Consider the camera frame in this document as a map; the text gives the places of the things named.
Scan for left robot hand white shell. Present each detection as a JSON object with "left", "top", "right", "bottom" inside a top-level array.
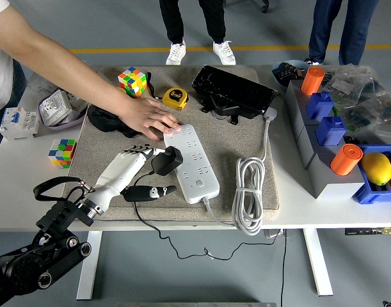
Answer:
[{"left": 92, "top": 144, "right": 177, "bottom": 210}]

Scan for person's left hand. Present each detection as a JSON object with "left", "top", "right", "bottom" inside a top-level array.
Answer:
[{"left": 118, "top": 97, "right": 182, "bottom": 142}]

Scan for black plug adapter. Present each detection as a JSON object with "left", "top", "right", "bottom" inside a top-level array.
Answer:
[{"left": 150, "top": 145, "right": 184, "bottom": 177}]

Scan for white power strip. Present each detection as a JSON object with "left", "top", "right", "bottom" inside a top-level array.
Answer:
[{"left": 163, "top": 123, "right": 221, "bottom": 204}]

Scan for colourful puzzle cube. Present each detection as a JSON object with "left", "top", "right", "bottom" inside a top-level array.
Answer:
[
  {"left": 48, "top": 138, "right": 78, "bottom": 169},
  {"left": 117, "top": 66, "right": 148, "bottom": 98}
]

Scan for black fabric pouch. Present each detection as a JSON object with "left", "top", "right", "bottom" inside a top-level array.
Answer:
[{"left": 87, "top": 104, "right": 143, "bottom": 139}]

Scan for grey-brown mat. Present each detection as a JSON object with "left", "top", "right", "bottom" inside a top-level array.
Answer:
[{"left": 60, "top": 65, "right": 281, "bottom": 223}]

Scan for black table control panel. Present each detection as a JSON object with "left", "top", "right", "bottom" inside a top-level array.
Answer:
[{"left": 344, "top": 227, "right": 391, "bottom": 237}]

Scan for white table leg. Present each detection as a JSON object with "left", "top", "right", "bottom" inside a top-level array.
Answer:
[
  {"left": 302, "top": 228, "right": 334, "bottom": 297},
  {"left": 76, "top": 230, "right": 103, "bottom": 301}
]

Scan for black plastic tray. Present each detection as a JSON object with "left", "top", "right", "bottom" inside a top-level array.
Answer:
[{"left": 191, "top": 65, "right": 278, "bottom": 125}]

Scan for person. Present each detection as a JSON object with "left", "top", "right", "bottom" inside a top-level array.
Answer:
[
  {"left": 158, "top": 0, "right": 237, "bottom": 67},
  {"left": 0, "top": 0, "right": 28, "bottom": 164},
  {"left": 303, "top": 0, "right": 381, "bottom": 67}
]

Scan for white circuit breaker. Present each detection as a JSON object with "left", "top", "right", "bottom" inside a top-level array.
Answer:
[{"left": 0, "top": 107, "right": 40, "bottom": 141}]

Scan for blue plastic bin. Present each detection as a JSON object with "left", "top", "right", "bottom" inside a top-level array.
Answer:
[{"left": 352, "top": 144, "right": 391, "bottom": 205}]

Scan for light blue bowl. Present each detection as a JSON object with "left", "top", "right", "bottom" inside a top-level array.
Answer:
[{"left": 271, "top": 59, "right": 311, "bottom": 89}]

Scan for yellow lemon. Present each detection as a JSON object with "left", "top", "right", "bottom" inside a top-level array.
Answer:
[{"left": 361, "top": 152, "right": 391, "bottom": 186}]

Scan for grey under-table box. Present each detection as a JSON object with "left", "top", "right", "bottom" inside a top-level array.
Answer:
[{"left": 264, "top": 228, "right": 288, "bottom": 239}]

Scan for black circuit boards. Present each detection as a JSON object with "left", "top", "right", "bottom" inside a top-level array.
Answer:
[{"left": 274, "top": 63, "right": 308, "bottom": 81}]

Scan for grey block holder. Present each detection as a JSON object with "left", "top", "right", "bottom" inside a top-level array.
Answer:
[{"left": 284, "top": 78, "right": 365, "bottom": 200}]

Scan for orange cylinder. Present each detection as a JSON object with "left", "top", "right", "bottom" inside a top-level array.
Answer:
[
  {"left": 330, "top": 143, "right": 364, "bottom": 177},
  {"left": 300, "top": 66, "right": 326, "bottom": 96}
]

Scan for blue block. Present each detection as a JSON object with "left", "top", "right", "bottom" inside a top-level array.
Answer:
[
  {"left": 315, "top": 116, "right": 347, "bottom": 147},
  {"left": 306, "top": 91, "right": 334, "bottom": 122}
]

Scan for clear bag of components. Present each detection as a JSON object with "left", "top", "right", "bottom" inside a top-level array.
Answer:
[
  {"left": 321, "top": 65, "right": 391, "bottom": 106},
  {"left": 342, "top": 95, "right": 391, "bottom": 145}
]

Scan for yellow tape measure black strap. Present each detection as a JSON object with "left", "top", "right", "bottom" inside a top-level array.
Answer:
[{"left": 146, "top": 72, "right": 189, "bottom": 111}]

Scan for white wall socket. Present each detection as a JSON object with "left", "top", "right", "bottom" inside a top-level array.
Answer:
[
  {"left": 38, "top": 89, "right": 75, "bottom": 126},
  {"left": 67, "top": 92, "right": 89, "bottom": 113}
]

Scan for black hanging cable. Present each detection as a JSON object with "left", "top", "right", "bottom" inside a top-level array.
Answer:
[{"left": 280, "top": 229, "right": 288, "bottom": 307}]

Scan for white power strip cable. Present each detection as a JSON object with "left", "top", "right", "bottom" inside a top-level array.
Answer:
[{"left": 202, "top": 118, "right": 267, "bottom": 237}]

